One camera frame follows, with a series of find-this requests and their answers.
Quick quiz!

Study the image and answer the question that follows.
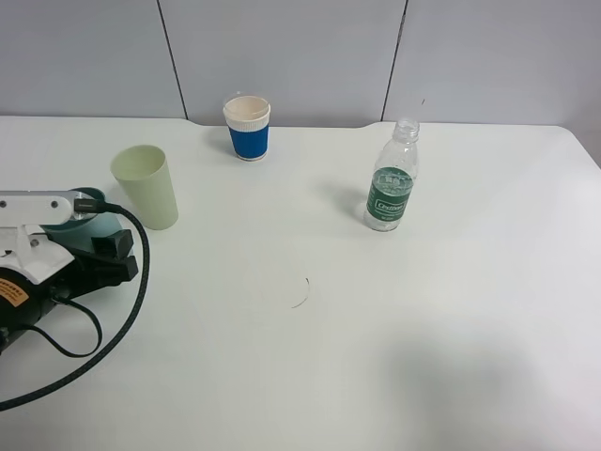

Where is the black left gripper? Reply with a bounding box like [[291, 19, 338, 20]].
[[27, 229, 138, 310]]

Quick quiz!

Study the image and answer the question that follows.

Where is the teal plastic cup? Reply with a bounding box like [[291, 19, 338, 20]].
[[39, 187, 122, 252]]

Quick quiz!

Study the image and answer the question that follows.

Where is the clear plastic water bottle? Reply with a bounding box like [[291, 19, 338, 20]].
[[363, 118, 420, 232]]

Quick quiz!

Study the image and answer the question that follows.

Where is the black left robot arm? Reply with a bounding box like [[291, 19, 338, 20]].
[[1, 229, 138, 358]]

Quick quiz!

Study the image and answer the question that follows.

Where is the pale green plastic cup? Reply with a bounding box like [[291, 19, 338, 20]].
[[110, 145, 179, 230]]

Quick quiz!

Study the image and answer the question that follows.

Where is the blue sleeved paper cup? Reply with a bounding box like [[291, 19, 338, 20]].
[[223, 93, 270, 162]]

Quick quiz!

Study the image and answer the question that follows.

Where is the braided left camera cable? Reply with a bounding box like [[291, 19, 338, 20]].
[[0, 199, 152, 412]]

